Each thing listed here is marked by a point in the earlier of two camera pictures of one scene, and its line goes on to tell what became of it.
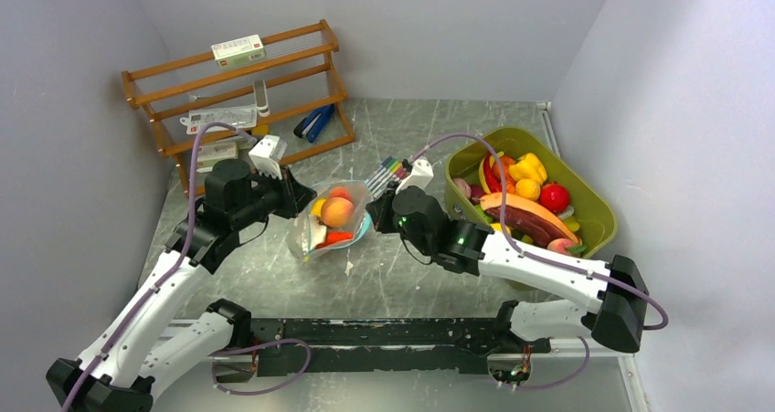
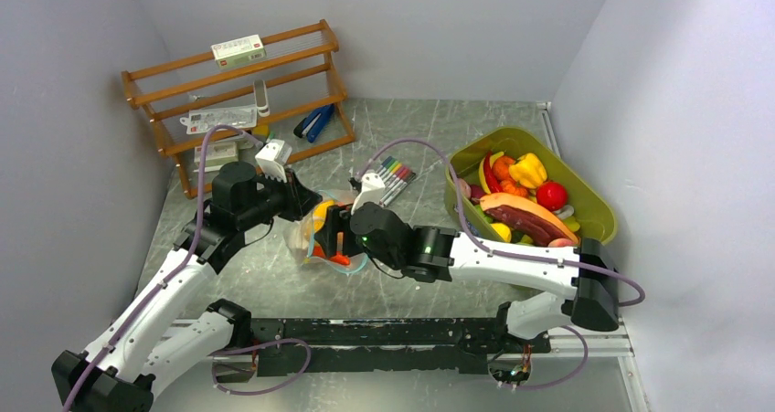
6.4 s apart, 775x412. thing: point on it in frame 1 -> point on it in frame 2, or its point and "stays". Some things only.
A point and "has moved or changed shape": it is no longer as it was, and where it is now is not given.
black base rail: x=328 y=346 stays
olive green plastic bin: x=594 y=215 stays
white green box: x=238 y=51 stays
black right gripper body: x=385 y=221 -> x=339 y=222
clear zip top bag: x=338 y=216 has moved or changed shape
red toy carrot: x=336 y=237 has moved or changed shape
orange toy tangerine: x=506 y=163 stays
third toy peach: x=558 y=245 stays
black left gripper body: x=276 y=195 stays
